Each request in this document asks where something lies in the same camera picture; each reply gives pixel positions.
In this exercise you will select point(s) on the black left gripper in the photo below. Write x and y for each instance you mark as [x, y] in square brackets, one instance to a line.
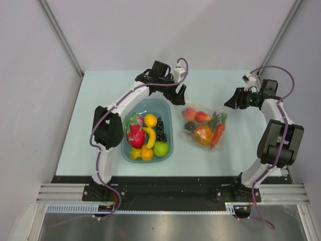
[176, 99]

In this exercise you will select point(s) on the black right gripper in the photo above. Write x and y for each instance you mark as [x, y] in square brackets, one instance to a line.
[237, 101]

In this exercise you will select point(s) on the red toy wax apple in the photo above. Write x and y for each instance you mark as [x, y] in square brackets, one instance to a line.
[202, 117]

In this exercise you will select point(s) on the dark purple toy mangosteen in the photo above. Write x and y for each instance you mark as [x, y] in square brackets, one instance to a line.
[189, 126]

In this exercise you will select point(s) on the clear polka dot zip bag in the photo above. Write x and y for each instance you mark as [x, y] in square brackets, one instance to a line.
[188, 136]

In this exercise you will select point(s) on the small toy pineapple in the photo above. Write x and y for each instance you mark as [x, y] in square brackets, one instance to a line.
[204, 132]

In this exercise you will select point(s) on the toy peach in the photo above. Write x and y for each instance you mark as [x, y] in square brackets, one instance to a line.
[189, 114]

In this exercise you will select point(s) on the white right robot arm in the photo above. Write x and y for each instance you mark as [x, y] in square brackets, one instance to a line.
[280, 142]

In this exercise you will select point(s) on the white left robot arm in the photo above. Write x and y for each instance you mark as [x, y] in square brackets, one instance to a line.
[107, 132]

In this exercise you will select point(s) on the yellow toy lemon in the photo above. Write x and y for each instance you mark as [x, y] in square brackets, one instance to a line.
[150, 120]

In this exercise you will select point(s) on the dark toy grape bunch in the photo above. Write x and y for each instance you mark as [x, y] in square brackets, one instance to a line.
[161, 136]

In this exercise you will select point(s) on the yellow toy banana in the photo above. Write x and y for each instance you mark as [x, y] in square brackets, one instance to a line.
[151, 137]

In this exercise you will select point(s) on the green toy apple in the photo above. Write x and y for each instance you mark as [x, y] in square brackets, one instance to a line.
[161, 149]

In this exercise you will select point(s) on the pink toy dragon fruit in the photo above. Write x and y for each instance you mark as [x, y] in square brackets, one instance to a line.
[135, 134]

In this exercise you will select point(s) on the orange toy tangerine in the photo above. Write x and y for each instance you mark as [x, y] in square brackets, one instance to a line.
[146, 154]

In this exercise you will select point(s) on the yellow toy star fruit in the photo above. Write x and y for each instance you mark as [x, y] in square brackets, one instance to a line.
[135, 153]

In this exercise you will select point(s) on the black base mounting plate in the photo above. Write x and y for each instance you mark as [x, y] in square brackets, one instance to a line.
[164, 192]

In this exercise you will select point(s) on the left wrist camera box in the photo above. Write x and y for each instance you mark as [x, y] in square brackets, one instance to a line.
[178, 73]

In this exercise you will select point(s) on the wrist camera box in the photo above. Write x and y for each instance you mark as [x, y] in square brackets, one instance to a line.
[250, 81]
[178, 73]

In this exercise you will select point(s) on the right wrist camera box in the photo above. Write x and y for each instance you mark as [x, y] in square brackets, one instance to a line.
[250, 81]

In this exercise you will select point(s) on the aluminium frame rail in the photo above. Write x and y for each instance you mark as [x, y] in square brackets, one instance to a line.
[60, 193]

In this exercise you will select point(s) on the white slotted cable duct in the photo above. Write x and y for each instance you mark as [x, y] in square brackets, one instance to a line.
[68, 208]

